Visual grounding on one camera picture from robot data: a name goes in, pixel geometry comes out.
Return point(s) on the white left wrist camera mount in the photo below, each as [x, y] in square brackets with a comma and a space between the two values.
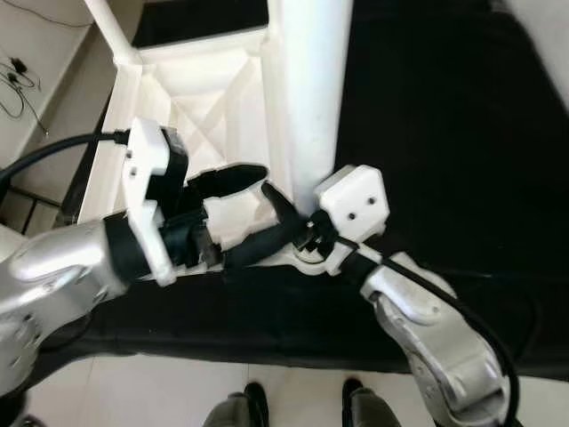
[142, 178]

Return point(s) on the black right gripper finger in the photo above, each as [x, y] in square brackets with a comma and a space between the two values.
[283, 205]

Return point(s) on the robot right leg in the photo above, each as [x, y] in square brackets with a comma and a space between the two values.
[369, 407]

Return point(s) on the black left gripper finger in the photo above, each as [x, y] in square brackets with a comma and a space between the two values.
[231, 181]
[262, 246]

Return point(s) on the white plastic table top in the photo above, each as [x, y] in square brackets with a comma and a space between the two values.
[204, 98]

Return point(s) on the robot leg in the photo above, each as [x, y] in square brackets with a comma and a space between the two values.
[369, 407]
[236, 409]

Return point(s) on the robot left leg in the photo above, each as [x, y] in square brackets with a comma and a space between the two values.
[236, 409]

